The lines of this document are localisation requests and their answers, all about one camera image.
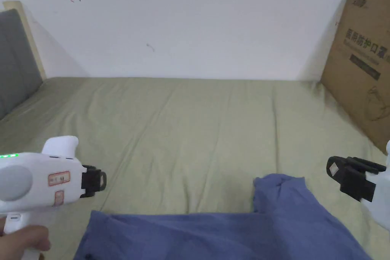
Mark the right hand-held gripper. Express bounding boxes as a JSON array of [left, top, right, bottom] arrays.
[[326, 139, 390, 232]]

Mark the bed with pale green sheet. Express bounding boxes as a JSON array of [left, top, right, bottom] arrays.
[[0, 76, 390, 260]]

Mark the grey padded headboard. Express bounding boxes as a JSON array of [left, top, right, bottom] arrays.
[[0, 0, 47, 121]]

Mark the brown cardboard carton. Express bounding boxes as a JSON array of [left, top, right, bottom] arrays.
[[319, 0, 390, 155]]

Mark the blue shirt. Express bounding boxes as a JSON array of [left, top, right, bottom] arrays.
[[71, 174, 371, 260]]

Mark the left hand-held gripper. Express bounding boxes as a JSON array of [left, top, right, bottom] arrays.
[[0, 135, 108, 260]]

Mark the person's left hand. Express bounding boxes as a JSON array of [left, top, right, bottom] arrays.
[[0, 215, 51, 253]]

